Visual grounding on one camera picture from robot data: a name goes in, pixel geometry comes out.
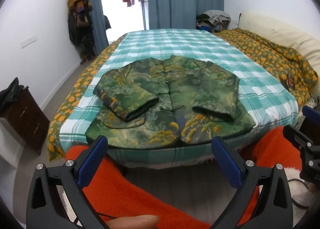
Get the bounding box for green landscape print jacket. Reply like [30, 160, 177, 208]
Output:
[85, 55, 256, 150]

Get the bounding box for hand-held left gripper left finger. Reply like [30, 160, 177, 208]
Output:
[26, 135, 118, 229]

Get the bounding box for black cloth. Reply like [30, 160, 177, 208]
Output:
[0, 77, 25, 113]

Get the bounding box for orange floral duvet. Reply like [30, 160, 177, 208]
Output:
[214, 28, 318, 99]

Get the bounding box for white wall switch panel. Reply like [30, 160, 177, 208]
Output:
[21, 34, 38, 49]

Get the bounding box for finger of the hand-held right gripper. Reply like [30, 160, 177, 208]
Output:
[301, 105, 320, 126]
[283, 124, 320, 184]

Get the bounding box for dark hanging coats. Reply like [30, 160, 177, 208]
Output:
[67, 0, 97, 64]

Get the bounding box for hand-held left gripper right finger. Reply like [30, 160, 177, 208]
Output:
[211, 136, 293, 229]

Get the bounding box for white fluffy cloth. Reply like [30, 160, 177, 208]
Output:
[285, 166, 315, 219]

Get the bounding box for black cable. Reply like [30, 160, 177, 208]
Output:
[287, 180, 313, 209]

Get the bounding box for teal checked blanket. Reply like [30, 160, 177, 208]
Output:
[60, 28, 299, 169]

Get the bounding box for orange floral bed sheet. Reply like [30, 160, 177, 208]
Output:
[47, 36, 125, 162]

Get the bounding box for dark wooden nightstand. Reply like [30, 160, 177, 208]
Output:
[0, 86, 50, 155]

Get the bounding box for person's left hand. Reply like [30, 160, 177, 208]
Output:
[105, 215, 160, 229]

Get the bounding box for pile of clothes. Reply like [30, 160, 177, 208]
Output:
[196, 10, 232, 33]

